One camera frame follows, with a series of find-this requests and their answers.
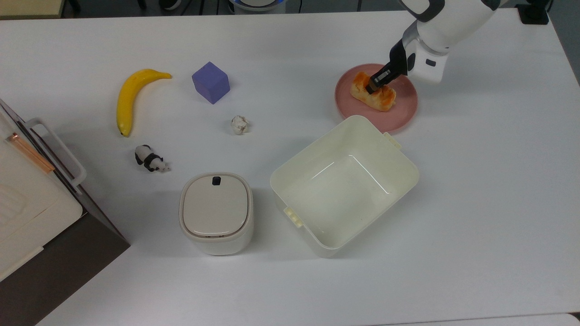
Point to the dark robot gripper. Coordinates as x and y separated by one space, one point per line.
428 68

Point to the orange glazed bread roll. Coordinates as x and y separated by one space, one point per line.
383 99

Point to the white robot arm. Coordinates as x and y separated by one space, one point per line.
457 18

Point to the pink round plate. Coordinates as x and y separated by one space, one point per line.
403 113

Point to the white open plastic box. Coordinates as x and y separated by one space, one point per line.
344 194

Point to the black table clamp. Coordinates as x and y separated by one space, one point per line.
534 11

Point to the crumpled white paper ball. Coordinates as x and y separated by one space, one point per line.
239 125

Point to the purple cube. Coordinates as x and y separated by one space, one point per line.
210 83

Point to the small white lidded bin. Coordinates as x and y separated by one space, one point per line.
215 213

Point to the black white panda figurine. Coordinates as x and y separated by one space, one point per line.
147 158

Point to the yellow banana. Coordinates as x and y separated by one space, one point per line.
129 95

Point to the wooden desk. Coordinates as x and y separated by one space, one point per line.
29 7

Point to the cream white oven appliance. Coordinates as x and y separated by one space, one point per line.
27 213

